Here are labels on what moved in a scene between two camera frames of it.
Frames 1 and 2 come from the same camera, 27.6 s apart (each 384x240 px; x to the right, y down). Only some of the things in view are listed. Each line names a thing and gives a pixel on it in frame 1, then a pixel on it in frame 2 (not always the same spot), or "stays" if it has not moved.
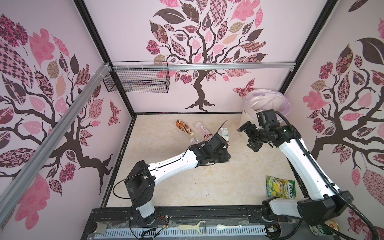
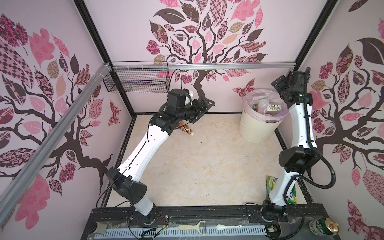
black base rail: x=255 y=216 stays
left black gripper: x=224 y=158 -> x=199 y=111
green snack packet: x=283 y=188 stays
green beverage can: x=320 y=230 stays
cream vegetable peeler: x=183 y=227 stays
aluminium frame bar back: x=201 y=65 stays
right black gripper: x=253 y=145 -> x=283 y=82
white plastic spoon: x=222 y=227 stays
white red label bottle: x=224 y=134 -> x=270 y=107
